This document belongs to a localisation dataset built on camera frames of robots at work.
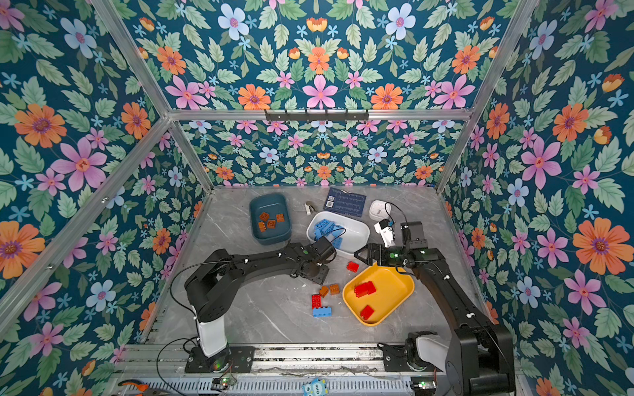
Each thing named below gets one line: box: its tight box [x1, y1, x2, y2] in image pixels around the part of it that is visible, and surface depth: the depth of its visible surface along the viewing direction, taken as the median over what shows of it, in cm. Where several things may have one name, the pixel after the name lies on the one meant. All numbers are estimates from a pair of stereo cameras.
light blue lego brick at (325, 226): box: [314, 218, 336, 235], surface depth 103 cm
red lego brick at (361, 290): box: [354, 282, 369, 298], surface depth 88 cm
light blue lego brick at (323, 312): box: [312, 306, 333, 318], surface depth 83 cm
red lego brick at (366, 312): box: [359, 304, 375, 321], surface depth 84 cm
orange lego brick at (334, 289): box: [329, 282, 341, 296], surface depth 88 cm
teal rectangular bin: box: [249, 193, 293, 246], surface depth 109 cm
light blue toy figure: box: [301, 377, 330, 396], surface depth 69 cm
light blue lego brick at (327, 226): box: [320, 218, 336, 236], surface depth 103 cm
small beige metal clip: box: [304, 200, 317, 216], surface depth 113 cm
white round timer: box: [369, 199, 392, 222], surface depth 110 cm
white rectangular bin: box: [306, 211, 371, 255], surface depth 103 cm
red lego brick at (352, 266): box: [346, 261, 360, 274], surface depth 95 cm
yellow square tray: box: [342, 261, 416, 327], surface depth 88 cm
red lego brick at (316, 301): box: [311, 293, 323, 310], surface depth 86 cm
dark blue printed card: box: [323, 187, 367, 218], surface depth 116 cm
